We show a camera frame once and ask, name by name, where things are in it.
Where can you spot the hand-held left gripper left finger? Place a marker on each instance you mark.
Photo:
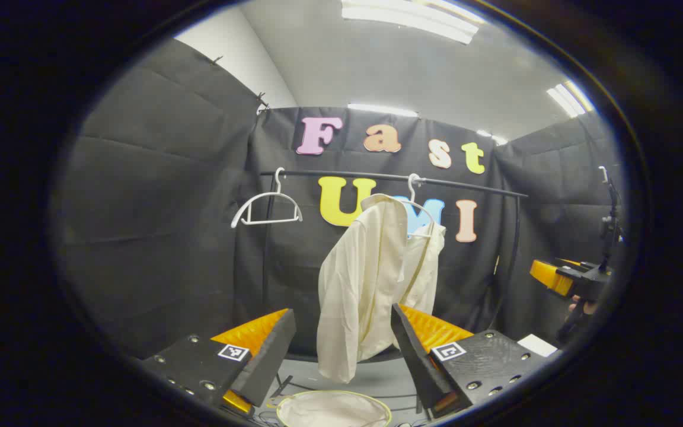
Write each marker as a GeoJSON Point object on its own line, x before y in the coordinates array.
{"type": "Point", "coordinates": [270, 356]}

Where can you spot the long ceiling light panel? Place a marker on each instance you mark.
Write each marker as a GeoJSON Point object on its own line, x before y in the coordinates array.
{"type": "Point", "coordinates": [412, 16]}

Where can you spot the black backdrop cloth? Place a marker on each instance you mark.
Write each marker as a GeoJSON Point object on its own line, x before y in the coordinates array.
{"type": "Point", "coordinates": [169, 207]}

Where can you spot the white mesh laundry hamper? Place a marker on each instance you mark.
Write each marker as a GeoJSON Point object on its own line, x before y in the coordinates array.
{"type": "Point", "coordinates": [329, 410]}

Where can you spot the white paper sheet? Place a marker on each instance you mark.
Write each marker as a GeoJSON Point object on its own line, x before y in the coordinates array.
{"type": "Point", "coordinates": [537, 345]}

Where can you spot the cream shirt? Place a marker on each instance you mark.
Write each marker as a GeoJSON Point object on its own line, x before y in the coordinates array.
{"type": "Point", "coordinates": [365, 284]}

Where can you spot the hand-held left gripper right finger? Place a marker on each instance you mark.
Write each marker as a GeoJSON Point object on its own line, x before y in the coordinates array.
{"type": "Point", "coordinates": [415, 350]}

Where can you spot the white plastic hanger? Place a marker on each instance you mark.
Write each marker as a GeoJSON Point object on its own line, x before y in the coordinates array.
{"type": "Point", "coordinates": [413, 188]}
{"type": "Point", "coordinates": [265, 194]}

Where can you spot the black clothes rack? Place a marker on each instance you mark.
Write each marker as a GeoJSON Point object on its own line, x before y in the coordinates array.
{"type": "Point", "coordinates": [466, 185]}

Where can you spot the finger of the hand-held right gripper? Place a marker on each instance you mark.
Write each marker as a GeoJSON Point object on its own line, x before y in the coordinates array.
{"type": "Point", "coordinates": [549, 276]}

